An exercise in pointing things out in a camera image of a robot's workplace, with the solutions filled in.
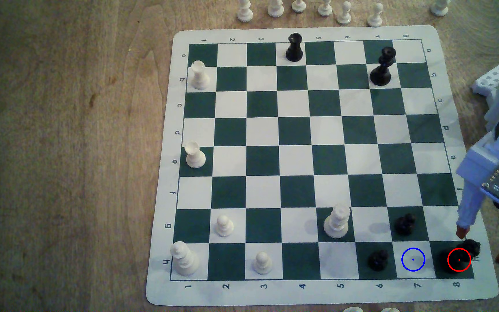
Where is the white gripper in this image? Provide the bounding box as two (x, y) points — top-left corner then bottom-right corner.
(456, 132), (499, 266)

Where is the black chess king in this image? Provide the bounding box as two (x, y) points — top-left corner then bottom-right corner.
(438, 239), (482, 273)

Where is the black chess pawn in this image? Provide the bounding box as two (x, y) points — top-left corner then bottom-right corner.
(368, 250), (390, 272)
(394, 213), (416, 237)

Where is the white chess queen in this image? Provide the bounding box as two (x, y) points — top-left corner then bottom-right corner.
(323, 204), (351, 239)

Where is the black chess queen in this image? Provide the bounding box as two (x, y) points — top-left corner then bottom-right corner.
(369, 47), (397, 86)

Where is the green white chess mat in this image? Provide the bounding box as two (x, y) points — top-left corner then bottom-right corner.
(146, 25), (499, 306)

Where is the black chess rook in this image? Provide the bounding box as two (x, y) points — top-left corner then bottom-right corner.
(285, 33), (304, 62)

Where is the white chess rook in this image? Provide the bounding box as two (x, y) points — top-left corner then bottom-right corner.
(190, 60), (211, 90)
(185, 141), (207, 169)

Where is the white chess king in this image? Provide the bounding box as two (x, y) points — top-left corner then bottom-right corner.
(170, 241), (200, 276)

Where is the white robot base bracket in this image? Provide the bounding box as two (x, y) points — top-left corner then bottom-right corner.
(470, 62), (499, 99)

